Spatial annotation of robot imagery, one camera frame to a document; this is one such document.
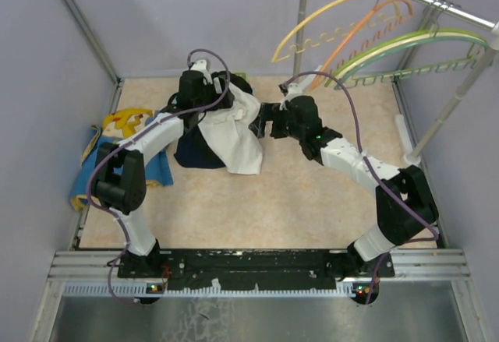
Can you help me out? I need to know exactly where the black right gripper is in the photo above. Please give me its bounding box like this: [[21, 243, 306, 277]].
[[249, 103, 305, 141]]

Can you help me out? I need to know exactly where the black t-shirt white trim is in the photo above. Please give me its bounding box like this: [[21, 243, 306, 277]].
[[211, 71, 253, 94]]

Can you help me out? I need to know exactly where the off-white t-shirt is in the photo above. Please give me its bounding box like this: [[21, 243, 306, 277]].
[[199, 83, 264, 175]]

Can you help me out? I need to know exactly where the dark navy t-shirt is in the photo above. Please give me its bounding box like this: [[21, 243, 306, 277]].
[[174, 126, 225, 169]]

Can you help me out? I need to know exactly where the yellow hanger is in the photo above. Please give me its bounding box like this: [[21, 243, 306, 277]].
[[267, 0, 412, 67]]

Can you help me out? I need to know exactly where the orange hanger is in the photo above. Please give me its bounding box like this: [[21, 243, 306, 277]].
[[310, 0, 415, 89]]

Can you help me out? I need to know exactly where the mint green hanger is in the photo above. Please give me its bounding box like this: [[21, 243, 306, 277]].
[[343, 24, 469, 87]]

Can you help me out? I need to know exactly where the cream hanger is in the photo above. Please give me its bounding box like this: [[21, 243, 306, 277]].
[[327, 0, 489, 81]]

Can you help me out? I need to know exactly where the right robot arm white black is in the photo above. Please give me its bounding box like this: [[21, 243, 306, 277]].
[[249, 96, 439, 277]]

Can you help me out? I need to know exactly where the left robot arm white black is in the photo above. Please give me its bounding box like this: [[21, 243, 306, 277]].
[[87, 65, 232, 277]]

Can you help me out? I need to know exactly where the blue Pikachu t-shirt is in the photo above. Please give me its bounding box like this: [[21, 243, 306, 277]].
[[69, 108, 173, 212]]

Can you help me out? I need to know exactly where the metal clothes rack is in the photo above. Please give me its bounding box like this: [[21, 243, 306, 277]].
[[404, 0, 498, 165]]

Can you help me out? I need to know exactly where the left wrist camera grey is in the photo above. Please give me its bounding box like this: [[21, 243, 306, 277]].
[[189, 58, 214, 85]]

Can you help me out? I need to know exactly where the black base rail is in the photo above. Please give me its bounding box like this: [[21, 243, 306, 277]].
[[118, 249, 395, 291]]

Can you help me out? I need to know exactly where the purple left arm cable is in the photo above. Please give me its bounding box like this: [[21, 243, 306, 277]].
[[85, 48, 232, 306]]

